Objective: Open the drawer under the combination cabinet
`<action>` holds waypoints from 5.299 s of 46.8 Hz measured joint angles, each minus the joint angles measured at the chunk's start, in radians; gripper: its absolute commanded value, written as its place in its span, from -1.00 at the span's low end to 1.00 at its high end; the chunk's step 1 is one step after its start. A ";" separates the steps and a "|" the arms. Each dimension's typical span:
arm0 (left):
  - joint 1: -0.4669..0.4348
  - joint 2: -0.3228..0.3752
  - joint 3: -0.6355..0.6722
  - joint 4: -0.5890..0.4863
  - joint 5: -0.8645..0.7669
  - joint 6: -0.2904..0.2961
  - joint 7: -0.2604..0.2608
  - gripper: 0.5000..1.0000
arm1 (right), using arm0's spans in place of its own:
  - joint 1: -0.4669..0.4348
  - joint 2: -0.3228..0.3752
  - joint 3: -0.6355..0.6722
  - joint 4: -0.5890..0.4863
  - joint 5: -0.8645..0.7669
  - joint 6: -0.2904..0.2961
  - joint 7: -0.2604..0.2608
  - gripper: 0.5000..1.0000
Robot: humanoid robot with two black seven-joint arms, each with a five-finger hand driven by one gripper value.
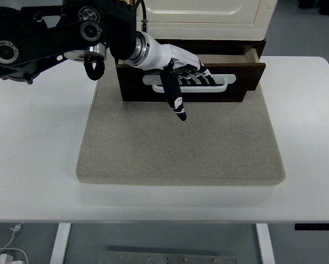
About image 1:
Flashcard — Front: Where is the white table leg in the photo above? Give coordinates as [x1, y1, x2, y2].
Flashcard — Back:
[255, 223, 276, 264]
[49, 222, 72, 264]

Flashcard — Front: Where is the white drawer handle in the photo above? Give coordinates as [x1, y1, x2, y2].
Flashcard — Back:
[142, 73, 238, 94]

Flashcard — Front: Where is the dark wooden drawer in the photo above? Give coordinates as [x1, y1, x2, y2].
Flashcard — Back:
[116, 45, 266, 102]

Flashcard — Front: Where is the black table control panel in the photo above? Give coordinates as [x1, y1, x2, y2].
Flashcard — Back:
[294, 223, 329, 231]

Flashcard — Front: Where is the cream upper cabinet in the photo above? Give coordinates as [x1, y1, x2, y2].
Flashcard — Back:
[125, 0, 278, 41]

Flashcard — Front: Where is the cream cabinet door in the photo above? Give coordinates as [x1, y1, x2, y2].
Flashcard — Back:
[138, 0, 263, 25]

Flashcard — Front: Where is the grey metal plate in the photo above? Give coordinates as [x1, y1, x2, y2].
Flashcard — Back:
[98, 250, 238, 264]

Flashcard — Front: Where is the grey felt mat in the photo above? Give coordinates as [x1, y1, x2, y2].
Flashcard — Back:
[75, 43, 287, 186]

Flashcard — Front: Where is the white power adapter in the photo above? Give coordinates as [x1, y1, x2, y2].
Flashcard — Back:
[0, 254, 18, 264]

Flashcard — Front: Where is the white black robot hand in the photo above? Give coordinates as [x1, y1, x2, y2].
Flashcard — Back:
[124, 31, 217, 122]

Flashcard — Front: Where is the white cable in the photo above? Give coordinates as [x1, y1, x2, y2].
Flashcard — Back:
[0, 222, 29, 264]

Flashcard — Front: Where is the dark wooden drawer housing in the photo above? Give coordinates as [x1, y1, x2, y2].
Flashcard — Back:
[111, 37, 266, 103]

